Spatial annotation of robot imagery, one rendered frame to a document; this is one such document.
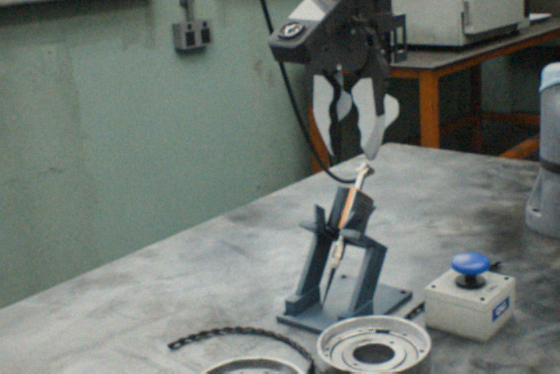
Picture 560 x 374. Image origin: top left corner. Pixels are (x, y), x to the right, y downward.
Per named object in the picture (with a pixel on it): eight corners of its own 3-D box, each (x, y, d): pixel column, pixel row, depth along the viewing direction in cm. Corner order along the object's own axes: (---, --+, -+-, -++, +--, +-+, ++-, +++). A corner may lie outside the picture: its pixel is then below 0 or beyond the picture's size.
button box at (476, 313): (485, 344, 74) (486, 300, 72) (424, 326, 78) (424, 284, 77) (519, 311, 79) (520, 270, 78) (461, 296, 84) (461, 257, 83)
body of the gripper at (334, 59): (410, 66, 81) (406, -46, 78) (367, 80, 75) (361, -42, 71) (352, 63, 86) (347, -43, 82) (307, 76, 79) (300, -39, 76)
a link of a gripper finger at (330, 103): (359, 145, 86) (368, 68, 82) (329, 158, 82) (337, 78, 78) (337, 138, 88) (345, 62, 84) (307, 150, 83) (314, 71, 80)
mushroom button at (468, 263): (478, 312, 75) (479, 267, 74) (444, 302, 78) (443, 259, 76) (495, 297, 78) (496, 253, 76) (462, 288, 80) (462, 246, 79)
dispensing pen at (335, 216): (300, 300, 79) (345, 155, 82) (321, 308, 82) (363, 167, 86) (317, 305, 78) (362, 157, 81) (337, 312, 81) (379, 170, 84)
